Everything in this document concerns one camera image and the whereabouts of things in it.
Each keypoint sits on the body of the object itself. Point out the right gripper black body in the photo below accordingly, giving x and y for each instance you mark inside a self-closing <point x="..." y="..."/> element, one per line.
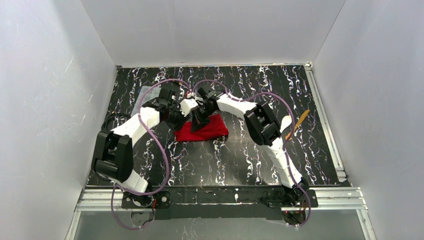
<point x="201" y="114"/>

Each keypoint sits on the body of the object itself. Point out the red cloth napkin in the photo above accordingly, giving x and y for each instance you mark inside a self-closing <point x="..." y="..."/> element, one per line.
<point x="214" y="129"/>

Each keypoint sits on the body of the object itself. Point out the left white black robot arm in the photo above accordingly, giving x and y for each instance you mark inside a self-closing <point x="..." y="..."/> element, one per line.
<point x="113" y="151"/>

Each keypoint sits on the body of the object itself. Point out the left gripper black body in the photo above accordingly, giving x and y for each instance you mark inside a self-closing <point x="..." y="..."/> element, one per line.
<point x="177" y="117"/>

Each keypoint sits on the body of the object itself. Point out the aluminium frame rail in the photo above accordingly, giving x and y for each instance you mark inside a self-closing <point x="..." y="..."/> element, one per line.
<point x="342" y="214"/>

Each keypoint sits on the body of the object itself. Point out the orange wooden fork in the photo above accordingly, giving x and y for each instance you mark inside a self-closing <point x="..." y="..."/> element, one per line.
<point x="304" y="115"/>

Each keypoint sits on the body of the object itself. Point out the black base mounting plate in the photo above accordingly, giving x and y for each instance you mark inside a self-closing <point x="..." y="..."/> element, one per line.
<point x="273" y="202"/>

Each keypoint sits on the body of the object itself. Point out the clear plastic compartment box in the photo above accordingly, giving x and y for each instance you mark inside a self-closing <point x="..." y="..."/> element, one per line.
<point x="144" y="96"/>

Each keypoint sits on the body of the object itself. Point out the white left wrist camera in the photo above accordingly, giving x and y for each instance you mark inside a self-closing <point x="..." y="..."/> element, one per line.
<point x="187" y="106"/>

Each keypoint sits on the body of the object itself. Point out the white ceramic spoon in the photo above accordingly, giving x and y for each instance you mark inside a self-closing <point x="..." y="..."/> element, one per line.
<point x="286" y="124"/>

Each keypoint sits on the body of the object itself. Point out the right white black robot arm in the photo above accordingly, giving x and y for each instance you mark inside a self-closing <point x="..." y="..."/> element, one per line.
<point x="261" y="122"/>

